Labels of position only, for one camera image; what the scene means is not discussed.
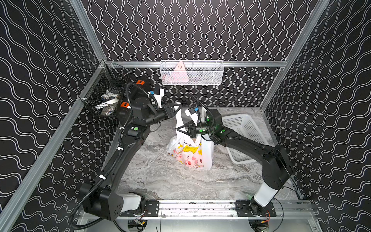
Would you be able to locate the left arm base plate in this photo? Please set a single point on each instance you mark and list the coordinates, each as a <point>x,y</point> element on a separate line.
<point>147,208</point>

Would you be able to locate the white perforated plastic basket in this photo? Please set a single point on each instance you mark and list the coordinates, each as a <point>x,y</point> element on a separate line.
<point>244,125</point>

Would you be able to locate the black hard tool case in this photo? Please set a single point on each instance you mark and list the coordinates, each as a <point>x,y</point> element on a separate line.
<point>136,101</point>

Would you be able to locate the pink triangular card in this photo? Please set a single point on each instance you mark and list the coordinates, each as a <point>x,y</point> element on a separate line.
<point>179,74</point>

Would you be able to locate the white printed plastic bag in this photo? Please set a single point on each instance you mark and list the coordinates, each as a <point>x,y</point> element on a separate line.
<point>195,152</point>

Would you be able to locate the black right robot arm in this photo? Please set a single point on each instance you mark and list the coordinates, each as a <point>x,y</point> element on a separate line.
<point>276,166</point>

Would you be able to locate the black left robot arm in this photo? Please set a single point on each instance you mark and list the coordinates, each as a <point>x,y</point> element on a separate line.
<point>100,197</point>

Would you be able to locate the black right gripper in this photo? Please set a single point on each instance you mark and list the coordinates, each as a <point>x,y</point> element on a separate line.
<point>191,131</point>

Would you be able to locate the black wire mesh basket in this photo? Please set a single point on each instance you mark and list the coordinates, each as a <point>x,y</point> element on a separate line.
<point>108,76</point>

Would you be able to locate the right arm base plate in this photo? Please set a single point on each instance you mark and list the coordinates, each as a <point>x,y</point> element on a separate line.
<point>245,208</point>

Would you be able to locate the white items in wire basket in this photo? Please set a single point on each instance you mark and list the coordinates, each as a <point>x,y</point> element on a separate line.
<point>108,103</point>

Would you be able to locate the clear wall-mounted tray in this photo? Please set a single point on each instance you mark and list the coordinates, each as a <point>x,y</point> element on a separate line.
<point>200,73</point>

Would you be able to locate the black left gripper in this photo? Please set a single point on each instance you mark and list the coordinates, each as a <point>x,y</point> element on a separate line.
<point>172,109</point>

